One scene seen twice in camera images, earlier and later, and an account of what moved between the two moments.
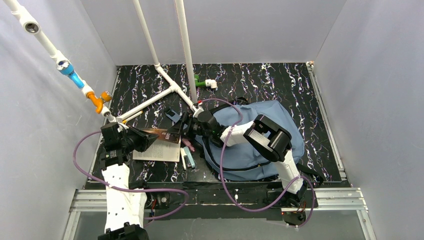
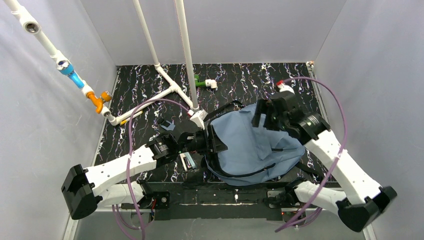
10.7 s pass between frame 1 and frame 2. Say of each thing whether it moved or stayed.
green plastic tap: stayed
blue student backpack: stayed
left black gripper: moved
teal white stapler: stayed
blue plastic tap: stayed
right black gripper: moved
